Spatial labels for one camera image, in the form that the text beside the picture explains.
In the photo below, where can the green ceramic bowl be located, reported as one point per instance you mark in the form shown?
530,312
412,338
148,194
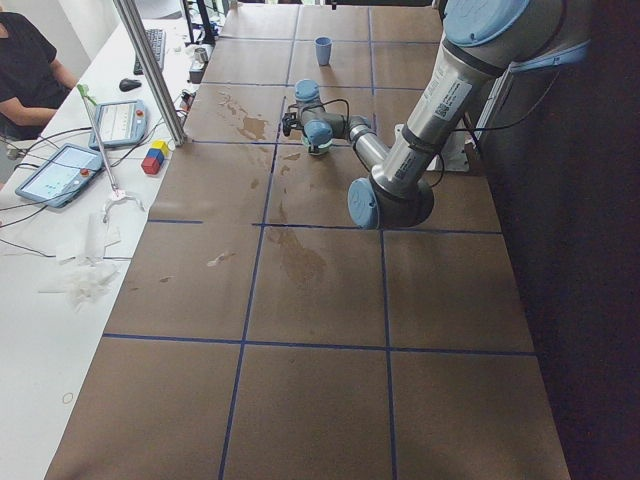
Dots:
318,150

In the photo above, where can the blue plastic cup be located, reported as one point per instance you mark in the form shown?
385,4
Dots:
323,49

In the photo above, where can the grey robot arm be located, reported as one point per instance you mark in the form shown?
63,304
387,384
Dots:
481,40

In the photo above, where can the red blue yellow blocks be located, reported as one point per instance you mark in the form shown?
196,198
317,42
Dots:
155,157

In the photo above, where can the reacher grabber stick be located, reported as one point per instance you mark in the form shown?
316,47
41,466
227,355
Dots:
117,195

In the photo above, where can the small metal cup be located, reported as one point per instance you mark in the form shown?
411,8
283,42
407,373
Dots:
201,55

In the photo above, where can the far teach pendant tablet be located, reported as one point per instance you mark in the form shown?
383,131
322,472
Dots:
121,124

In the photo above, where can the teach pendant tablet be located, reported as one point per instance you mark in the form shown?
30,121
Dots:
121,124
62,177

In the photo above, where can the crumpled white tissues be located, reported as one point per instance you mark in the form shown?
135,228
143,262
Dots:
83,275

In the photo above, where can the black computer mouse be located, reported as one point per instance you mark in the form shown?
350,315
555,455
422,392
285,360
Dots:
126,84

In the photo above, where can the near teach pendant tablet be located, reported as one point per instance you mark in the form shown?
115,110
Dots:
62,177

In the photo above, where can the person in black shirt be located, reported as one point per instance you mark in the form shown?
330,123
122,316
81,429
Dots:
34,82

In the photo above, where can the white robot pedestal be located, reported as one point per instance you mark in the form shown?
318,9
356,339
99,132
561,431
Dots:
454,154

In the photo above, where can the aluminium frame post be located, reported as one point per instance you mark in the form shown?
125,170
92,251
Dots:
133,24

